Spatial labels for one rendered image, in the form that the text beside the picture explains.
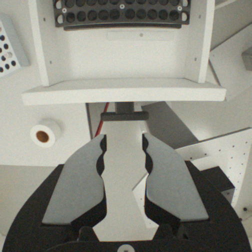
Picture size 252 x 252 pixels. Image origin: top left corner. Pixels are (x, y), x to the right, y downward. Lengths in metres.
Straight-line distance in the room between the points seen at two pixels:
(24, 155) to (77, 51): 0.39
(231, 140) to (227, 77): 0.88
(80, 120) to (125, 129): 0.88
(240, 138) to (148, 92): 0.43
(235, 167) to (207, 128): 0.87
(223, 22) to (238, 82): 0.47
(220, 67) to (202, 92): 1.10
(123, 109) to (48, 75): 0.13
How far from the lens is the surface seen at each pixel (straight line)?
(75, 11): 0.23
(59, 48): 0.30
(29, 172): 1.91
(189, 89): 0.20
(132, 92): 0.19
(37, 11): 0.25
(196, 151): 0.49
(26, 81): 0.43
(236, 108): 1.56
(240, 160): 0.63
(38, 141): 0.43
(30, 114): 0.45
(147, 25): 0.25
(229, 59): 1.34
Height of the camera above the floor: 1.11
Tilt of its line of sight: 63 degrees down
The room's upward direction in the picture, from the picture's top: 177 degrees clockwise
